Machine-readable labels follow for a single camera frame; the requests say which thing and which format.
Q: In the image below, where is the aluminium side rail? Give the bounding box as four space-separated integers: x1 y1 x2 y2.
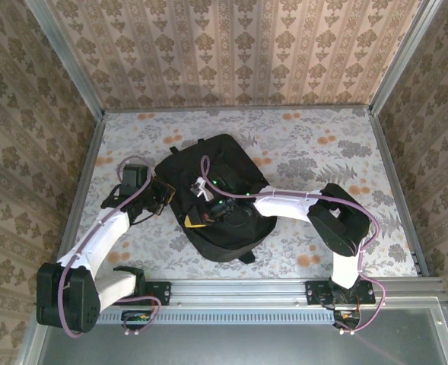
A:
51 112 107 281
367 108 431 278

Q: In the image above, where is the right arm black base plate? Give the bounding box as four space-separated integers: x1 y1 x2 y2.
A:
305 280 377 306

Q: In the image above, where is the left aluminium corner post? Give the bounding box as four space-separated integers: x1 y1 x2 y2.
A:
23 0 107 119

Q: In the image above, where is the grey slotted cable duct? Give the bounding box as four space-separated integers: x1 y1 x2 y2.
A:
43 308 361 325

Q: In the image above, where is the small black controller board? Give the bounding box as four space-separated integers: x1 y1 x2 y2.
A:
120 309 153 331
332 308 362 330

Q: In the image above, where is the grey metal sheet panel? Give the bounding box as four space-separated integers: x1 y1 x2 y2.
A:
16 298 448 365

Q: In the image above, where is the black backpack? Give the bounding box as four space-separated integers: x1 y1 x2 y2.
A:
154 132 277 265

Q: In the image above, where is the aluminium frame rail with bases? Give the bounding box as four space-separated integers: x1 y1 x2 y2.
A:
36 276 448 308

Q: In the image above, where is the thin aluminium wall rail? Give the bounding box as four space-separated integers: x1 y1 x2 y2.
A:
102 105 372 113

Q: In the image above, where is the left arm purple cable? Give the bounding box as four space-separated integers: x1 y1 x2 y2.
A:
58 155 160 338

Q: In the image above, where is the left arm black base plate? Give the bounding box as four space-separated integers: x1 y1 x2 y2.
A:
103 281 173 306

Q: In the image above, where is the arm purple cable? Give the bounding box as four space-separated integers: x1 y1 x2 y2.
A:
200 154 386 335
58 155 160 338

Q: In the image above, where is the right aluminium side rail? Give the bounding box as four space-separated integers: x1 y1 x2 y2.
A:
367 108 431 278

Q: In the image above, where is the left aluminium side rail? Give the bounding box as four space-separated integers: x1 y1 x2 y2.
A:
51 112 107 281

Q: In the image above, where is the aluminium corner post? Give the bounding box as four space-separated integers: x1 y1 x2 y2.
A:
23 0 107 119
367 0 445 117

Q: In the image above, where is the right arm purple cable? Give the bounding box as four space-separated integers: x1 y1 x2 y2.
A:
200 154 386 335

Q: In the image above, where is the right aluminium corner post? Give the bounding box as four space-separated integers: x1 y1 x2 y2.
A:
367 0 445 117

